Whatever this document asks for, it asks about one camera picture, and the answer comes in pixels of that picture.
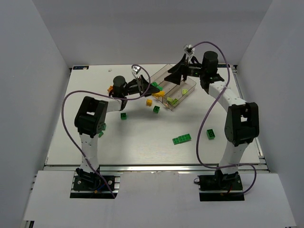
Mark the green rounded lego brick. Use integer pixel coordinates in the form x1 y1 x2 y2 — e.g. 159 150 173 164
120 113 127 120

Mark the long green lego plate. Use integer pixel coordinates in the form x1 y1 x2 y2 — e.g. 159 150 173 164
172 133 191 145

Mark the long yellow lego brick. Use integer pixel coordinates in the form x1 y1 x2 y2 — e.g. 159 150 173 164
152 91 165 98

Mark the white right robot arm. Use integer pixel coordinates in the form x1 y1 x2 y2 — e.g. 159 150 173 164
164 51 259 186

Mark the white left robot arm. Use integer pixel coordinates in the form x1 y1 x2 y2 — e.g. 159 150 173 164
74 76 160 190

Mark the clear three-compartment container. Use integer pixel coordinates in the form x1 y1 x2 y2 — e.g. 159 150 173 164
151 64 197 111

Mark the small yellow lego brick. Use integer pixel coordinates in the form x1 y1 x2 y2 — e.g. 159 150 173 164
146 99 152 106

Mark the small green lego brick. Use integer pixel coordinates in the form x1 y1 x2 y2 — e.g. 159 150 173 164
153 106 160 114

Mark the blue label left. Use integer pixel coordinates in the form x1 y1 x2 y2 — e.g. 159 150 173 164
72 66 89 70

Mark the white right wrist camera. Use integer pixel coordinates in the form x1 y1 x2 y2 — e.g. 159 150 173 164
183 44 195 57

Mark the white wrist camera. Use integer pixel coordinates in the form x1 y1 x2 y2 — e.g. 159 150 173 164
183 44 195 57
131 66 141 78

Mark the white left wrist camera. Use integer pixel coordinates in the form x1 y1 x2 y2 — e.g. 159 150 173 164
131 66 141 78

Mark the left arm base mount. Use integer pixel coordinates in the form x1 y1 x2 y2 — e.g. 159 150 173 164
70 173 121 200

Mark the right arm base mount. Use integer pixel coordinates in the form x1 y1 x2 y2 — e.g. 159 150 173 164
193 174 245 202

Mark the aluminium rail front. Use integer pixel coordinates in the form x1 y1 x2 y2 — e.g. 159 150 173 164
42 163 271 172

